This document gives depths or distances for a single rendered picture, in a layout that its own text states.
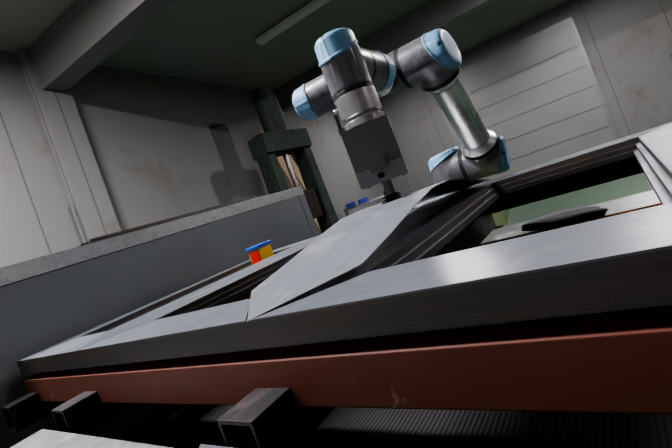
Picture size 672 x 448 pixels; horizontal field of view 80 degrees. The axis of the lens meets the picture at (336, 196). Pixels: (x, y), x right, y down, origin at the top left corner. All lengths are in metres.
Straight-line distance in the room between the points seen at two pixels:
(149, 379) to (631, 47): 10.27
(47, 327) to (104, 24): 2.97
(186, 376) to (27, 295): 0.69
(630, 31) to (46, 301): 10.30
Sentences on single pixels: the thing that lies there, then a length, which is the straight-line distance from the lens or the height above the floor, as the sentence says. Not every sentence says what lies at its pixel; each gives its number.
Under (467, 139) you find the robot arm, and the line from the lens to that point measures 1.30.
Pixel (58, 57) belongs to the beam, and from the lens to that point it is 4.33.
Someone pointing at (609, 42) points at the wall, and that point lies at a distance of 10.41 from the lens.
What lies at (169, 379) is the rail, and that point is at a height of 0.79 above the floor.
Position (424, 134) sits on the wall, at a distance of 10.41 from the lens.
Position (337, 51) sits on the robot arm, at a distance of 0.70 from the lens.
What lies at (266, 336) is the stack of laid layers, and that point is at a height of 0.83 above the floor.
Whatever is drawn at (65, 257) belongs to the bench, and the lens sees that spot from 1.22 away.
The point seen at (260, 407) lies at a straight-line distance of 0.41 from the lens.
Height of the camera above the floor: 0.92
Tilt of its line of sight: 1 degrees up
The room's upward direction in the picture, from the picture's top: 20 degrees counter-clockwise
